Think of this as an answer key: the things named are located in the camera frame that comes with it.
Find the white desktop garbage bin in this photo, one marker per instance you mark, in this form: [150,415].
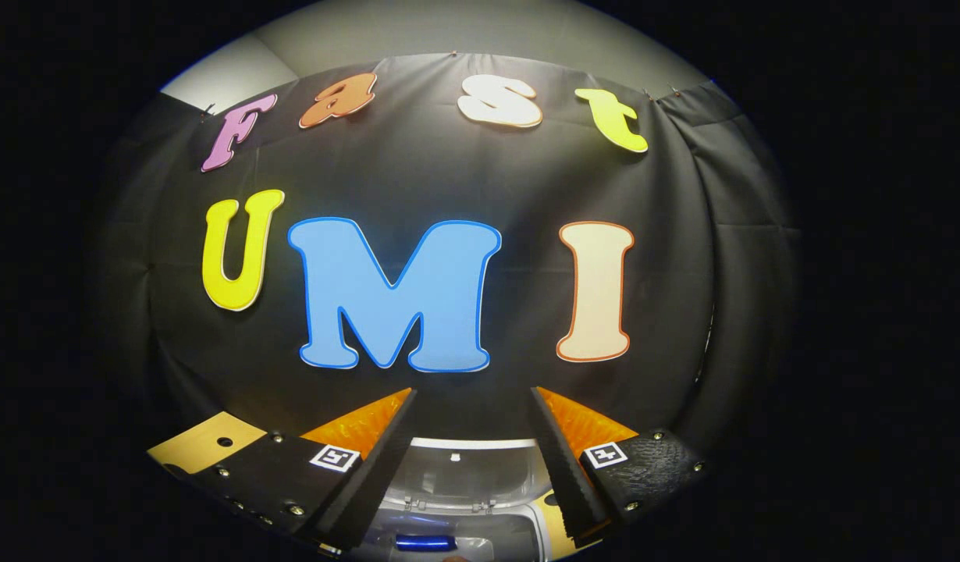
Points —
[464,476]

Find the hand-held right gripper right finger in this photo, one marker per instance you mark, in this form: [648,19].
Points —
[566,476]

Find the black backdrop cloth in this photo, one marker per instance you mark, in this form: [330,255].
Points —
[449,172]

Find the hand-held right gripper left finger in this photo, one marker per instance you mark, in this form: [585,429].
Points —
[375,476]

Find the wooden desktop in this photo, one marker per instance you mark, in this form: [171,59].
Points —
[199,441]

